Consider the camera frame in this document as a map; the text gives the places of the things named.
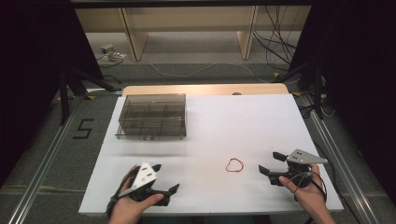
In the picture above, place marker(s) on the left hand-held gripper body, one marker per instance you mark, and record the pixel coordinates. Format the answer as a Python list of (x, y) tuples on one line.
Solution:
[(144, 176)]

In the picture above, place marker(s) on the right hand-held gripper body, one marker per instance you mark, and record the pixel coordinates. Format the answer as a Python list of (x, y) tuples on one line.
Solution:
[(299, 174)]

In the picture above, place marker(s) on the person's right hand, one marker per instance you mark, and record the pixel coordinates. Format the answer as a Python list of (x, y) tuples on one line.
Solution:
[(308, 194)]

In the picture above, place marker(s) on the person's left hand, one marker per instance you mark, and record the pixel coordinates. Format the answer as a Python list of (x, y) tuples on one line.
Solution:
[(129, 207)]

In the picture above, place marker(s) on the red rubber band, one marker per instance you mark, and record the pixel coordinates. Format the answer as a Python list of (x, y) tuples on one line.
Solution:
[(226, 168)]

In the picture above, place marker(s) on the smoky clear plastic drawer box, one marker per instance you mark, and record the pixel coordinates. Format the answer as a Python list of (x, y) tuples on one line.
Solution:
[(152, 116)]

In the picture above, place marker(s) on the white table cover board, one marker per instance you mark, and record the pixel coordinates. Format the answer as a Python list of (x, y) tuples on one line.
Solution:
[(218, 130)]

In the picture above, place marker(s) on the black tripod stand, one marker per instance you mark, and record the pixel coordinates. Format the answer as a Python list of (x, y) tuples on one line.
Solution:
[(317, 90), (63, 96)]

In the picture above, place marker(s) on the dark curtain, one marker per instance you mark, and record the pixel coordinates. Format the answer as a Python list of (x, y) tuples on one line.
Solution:
[(358, 77), (34, 62)]

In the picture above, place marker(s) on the grey power adapter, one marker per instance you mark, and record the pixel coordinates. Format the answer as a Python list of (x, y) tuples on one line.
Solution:
[(106, 48)]

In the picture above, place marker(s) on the beige wooden desk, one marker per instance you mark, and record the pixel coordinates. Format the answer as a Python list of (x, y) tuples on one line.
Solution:
[(134, 34)]

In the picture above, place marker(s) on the aluminium floor rail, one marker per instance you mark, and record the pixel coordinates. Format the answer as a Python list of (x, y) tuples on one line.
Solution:
[(339, 168), (43, 169)]

